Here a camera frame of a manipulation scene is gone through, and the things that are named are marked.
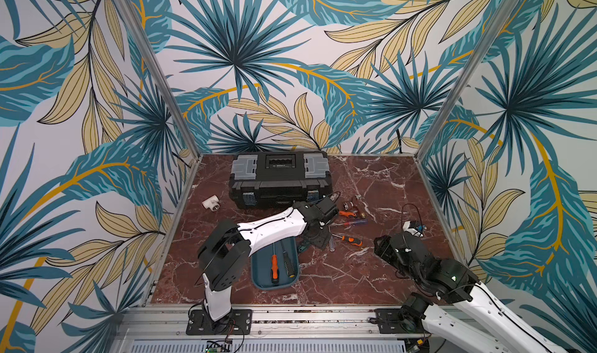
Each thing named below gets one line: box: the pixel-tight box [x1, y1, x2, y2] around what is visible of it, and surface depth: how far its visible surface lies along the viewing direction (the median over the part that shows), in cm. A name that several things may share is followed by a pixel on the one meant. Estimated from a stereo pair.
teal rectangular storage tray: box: [250, 236, 300, 291], surface depth 85 cm
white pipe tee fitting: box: [202, 194, 220, 213], surface depth 100 cm
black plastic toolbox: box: [228, 150, 334, 210], surface depth 92 cm
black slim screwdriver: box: [279, 241, 296, 279], surface depth 84 cm
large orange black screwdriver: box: [271, 242, 280, 284], surface depth 83 cm
